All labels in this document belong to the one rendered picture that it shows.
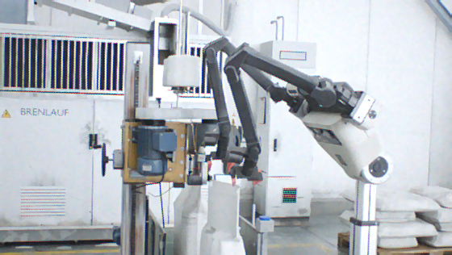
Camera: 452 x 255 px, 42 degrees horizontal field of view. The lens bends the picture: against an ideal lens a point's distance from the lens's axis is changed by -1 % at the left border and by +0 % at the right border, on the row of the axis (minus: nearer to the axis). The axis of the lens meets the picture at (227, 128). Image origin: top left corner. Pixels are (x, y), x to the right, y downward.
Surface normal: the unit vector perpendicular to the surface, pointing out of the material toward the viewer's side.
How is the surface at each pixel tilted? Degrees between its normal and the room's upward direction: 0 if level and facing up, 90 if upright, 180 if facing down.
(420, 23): 90
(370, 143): 115
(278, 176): 90
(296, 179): 90
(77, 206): 90
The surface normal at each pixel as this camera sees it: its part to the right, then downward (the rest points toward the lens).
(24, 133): 0.25, 0.06
